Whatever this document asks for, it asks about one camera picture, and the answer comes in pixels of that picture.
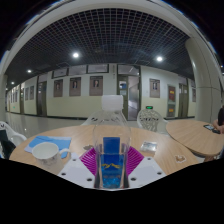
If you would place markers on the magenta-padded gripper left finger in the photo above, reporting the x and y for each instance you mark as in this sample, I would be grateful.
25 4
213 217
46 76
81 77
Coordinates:
76 171

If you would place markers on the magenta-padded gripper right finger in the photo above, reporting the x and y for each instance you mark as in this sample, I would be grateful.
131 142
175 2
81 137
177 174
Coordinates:
146 170

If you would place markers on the clear bottle with blue label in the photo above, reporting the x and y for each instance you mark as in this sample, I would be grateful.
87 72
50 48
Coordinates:
111 160

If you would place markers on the shiny plastic card packet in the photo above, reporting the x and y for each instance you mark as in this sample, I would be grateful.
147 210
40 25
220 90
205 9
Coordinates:
148 146

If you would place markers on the small paper card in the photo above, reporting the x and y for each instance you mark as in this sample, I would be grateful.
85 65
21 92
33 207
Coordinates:
180 159
88 147

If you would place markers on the white ceramic mug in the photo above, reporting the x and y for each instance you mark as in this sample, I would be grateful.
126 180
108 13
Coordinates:
46 152

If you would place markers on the blue paper sheet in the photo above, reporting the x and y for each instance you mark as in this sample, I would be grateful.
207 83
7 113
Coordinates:
56 140

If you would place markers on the round wooden table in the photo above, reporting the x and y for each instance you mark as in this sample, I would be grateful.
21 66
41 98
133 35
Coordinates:
193 136

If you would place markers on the green exit sign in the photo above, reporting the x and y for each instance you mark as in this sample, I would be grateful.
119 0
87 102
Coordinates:
149 107

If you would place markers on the black bag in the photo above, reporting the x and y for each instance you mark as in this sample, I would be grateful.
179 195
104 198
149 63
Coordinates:
6 145

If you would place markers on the dark flat device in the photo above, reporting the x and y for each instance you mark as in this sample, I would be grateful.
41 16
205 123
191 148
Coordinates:
210 127

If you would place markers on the dark door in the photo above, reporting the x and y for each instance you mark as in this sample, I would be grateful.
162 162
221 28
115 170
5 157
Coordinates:
41 100

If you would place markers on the round ceiling lights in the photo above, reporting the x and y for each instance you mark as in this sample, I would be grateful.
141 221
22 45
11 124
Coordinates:
76 55

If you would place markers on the framed wall pictures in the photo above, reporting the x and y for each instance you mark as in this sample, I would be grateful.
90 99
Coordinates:
96 85

